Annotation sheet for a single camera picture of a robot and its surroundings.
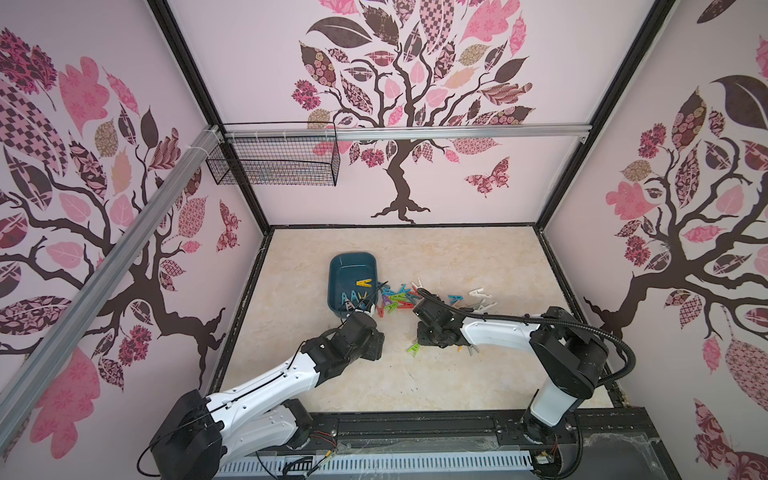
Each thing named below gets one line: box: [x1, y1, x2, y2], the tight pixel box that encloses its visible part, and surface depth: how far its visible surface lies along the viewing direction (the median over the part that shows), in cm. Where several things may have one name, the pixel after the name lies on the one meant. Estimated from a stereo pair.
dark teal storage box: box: [327, 252, 379, 318], surface depth 103 cm
